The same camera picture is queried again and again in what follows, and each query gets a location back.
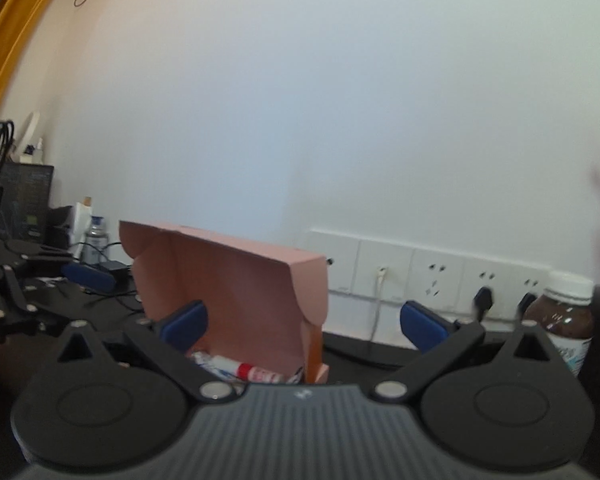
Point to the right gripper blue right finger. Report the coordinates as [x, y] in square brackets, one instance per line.
[440, 343]

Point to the red white tube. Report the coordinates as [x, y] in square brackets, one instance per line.
[245, 372]

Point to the white cream tube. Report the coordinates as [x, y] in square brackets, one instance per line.
[201, 359]

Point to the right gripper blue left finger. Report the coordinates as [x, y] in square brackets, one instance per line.
[165, 343]

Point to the small clear bottle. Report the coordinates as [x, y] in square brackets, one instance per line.
[96, 241]

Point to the pink cardboard box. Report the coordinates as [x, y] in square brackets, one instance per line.
[266, 303]

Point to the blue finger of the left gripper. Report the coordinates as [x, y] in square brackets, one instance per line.
[52, 327]
[89, 277]

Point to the white tube wooden cap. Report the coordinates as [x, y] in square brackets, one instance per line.
[81, 217]

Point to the black power adapter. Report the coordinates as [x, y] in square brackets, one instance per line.
[118, 270]

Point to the white wall socket strip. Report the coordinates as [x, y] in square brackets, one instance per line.
[443, 281]

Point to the black laptop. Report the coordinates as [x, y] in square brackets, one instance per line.
[24, 200]

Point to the black wall plug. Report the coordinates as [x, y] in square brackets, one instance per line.
[482, 303]
[526, 301]

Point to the brown fish oil bottle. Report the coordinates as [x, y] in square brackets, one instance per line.
[564, 312]

